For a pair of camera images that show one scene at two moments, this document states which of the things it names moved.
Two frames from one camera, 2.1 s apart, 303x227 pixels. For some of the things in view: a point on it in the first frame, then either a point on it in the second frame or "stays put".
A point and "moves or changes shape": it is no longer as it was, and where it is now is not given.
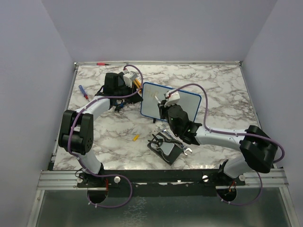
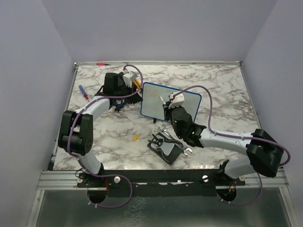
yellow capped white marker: x=158 y=101 moves or changes shape
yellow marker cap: x=136 y=137 stays put
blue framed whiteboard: x=152 y=94 stays put
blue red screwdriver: x=85 y=95 stays put
